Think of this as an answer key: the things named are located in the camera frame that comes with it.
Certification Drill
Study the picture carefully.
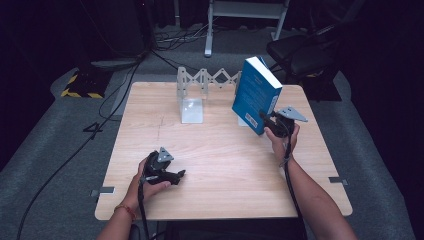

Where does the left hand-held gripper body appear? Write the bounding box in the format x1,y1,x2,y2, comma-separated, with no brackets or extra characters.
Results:
141,146,175,186

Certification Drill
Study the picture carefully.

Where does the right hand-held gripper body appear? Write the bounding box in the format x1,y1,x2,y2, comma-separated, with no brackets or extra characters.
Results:
264,105,309,139

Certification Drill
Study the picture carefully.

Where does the thick blue paperback book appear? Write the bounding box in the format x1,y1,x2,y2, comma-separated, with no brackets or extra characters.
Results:
231,56,284,136

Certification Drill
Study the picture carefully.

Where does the white extendable metal bookend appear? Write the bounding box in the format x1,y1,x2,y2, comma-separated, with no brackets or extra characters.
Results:
176,66,250,128

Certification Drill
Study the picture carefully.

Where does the person's right hand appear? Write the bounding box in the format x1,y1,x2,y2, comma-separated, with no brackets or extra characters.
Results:
264,122,301,162

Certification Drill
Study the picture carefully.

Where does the person's left hand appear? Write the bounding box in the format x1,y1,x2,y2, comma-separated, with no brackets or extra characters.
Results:
127,157,173,208

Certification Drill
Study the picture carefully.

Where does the grey tape strip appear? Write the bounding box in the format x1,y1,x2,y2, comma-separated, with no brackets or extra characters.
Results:
90,186,116,198
328,176,349,187

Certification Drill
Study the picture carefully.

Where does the black chair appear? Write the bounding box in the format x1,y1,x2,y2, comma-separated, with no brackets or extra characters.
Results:
265,22,338,85

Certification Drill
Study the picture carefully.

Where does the black yellow striped plate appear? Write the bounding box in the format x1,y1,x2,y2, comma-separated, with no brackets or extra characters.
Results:
60,68,113,100

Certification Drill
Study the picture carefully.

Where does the white metal stand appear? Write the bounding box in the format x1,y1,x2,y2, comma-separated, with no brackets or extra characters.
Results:
203,0,292,59

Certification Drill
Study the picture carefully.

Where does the left hand-held gripper cable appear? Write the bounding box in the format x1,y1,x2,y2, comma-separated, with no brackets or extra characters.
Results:
137,176,152,240

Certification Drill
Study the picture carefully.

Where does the hand-held gripper cable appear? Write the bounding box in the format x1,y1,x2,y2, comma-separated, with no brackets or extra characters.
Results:
280,118,308,240
137,176,152,240

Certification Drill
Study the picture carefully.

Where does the red string bracelet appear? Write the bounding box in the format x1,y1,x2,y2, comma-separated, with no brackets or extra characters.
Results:
113,204,138,223

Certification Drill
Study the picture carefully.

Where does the right hand-held gripper cable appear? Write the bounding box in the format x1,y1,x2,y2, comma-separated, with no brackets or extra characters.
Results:
280,118,308,240

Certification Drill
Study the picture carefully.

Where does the long black floor cable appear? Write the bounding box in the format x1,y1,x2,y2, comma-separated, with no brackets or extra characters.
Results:
15,49,151,240

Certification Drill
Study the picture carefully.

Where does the bundle of floor cables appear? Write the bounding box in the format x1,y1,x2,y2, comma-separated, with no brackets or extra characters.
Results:
150,22,216,53

